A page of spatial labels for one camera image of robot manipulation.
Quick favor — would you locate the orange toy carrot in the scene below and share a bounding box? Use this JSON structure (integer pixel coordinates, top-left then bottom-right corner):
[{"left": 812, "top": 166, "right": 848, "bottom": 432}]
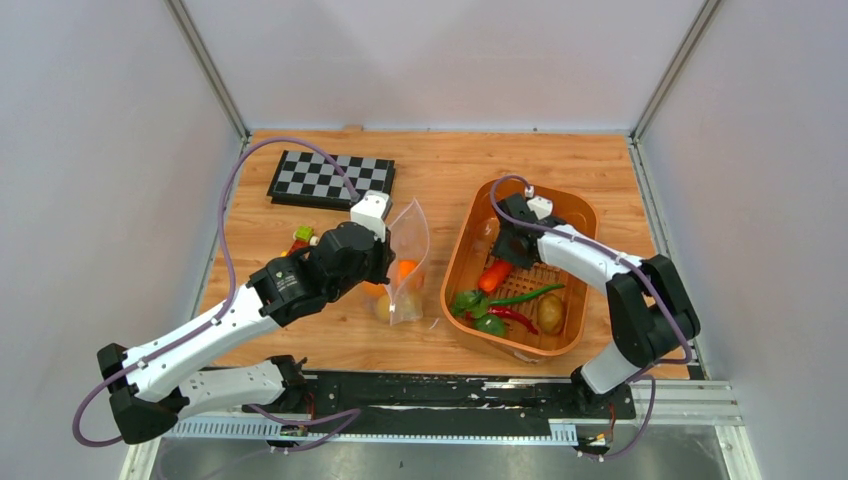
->
[{"left": 478, "top": 259, "right": 514, "bottom": 294}]

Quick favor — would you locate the orange plastic basket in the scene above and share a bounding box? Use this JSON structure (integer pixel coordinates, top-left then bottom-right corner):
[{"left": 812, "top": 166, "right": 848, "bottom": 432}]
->
[{"left": 441, "top": 181, "right": 588, "bottom": 364}]

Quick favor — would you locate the green chili pepper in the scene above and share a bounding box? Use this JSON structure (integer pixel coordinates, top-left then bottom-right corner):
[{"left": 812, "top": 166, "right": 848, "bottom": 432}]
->
[{"left": 489, "top": 284, "right": 565, "bottom": 306}]

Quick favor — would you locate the yellow wrinkled round fruit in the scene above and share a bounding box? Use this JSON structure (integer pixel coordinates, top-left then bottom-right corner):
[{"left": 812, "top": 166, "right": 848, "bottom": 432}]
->
[{"left": 374, "top": 294, "right": 393, "bottom": 324}]

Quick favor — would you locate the clear zip top bag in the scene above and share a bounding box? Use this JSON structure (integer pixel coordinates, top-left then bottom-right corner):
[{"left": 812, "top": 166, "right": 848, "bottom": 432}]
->
[{"left": 361, "top": 198, "right": 430, "bottom": 325}]

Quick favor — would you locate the green leafy toy vegetable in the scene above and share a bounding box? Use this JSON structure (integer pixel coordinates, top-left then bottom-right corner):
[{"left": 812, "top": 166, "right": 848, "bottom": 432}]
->
[{"left": 450, "top": 290, "right": 489, "bottom": 319}]

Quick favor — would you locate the red chili pepper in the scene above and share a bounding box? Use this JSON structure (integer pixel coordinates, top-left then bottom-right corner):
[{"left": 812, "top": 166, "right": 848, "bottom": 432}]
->
[{"left": 487, "top": 306, "right": 539, "bottom": 335}]

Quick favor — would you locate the brown potato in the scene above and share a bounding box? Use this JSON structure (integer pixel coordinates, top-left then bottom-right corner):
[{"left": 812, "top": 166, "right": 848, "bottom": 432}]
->
[{"left": 536, "top": 294, "right": 566, "bottom": 335}]

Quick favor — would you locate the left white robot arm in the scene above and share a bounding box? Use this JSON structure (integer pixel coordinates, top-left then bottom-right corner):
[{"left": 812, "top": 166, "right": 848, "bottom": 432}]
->
[{"left": 97, "top": 221, "right": 395, "bottom": 445}]

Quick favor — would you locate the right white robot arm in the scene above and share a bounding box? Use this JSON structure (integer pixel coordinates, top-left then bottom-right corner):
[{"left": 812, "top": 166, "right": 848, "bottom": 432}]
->
[{"left": 491, "top": 191, "right": 701, "bottom": 418}]

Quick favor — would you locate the red green toy block car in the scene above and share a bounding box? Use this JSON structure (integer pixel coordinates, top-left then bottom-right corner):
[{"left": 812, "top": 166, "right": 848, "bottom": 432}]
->
[{"left": 281, "top": 226, "right": 319, "bottom": 257}]

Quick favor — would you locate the yellow green toy lemon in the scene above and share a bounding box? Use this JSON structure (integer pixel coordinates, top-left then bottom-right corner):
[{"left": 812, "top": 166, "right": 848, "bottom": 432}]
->
[{"left": 473, "top": 314, "right": 508, "bottom": 338}]

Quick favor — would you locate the black grey chessboard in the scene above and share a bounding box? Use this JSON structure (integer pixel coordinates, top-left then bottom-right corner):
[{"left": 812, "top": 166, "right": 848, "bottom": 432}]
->
[{"left": 267, "top": 150, "right": 396, "bottom": 210}]

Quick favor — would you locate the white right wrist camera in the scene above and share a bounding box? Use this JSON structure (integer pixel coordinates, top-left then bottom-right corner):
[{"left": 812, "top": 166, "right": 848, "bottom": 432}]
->
[{"left": 527, "top": 196, "right": 554, "bottom": 221}]

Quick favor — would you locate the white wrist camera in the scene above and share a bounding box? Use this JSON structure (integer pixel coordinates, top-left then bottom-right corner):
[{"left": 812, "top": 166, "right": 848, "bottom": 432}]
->
[
  {"left": 350, "top": 190, "right": 392, "bottom": 242},
  {"left": 527, "top": 196, "right": 554, "bottom": 221}
]

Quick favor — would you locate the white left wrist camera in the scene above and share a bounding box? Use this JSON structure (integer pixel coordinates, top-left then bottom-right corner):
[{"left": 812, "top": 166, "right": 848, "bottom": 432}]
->
[{"left": 350, "top": 190, "right": 392, "bottom": 242}]

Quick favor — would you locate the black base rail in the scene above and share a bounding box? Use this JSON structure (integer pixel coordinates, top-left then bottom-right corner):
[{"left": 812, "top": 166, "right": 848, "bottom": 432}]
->
[{"left": 262, "top": 356, "right": 636, "bottom": 438}]

